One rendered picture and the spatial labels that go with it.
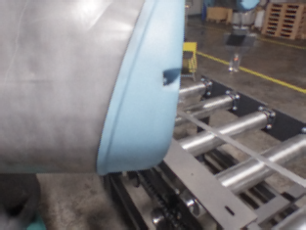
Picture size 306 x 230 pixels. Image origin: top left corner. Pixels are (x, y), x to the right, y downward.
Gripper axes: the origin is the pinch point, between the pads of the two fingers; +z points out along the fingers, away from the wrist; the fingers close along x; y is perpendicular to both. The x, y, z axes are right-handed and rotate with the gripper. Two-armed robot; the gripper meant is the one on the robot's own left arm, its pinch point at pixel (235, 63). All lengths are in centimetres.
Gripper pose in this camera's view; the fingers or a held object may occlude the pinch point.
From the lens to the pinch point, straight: 112.5
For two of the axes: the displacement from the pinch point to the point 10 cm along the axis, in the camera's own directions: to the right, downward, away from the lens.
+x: -9.3, -1.8, 3.2
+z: 0.2, 8.6, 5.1
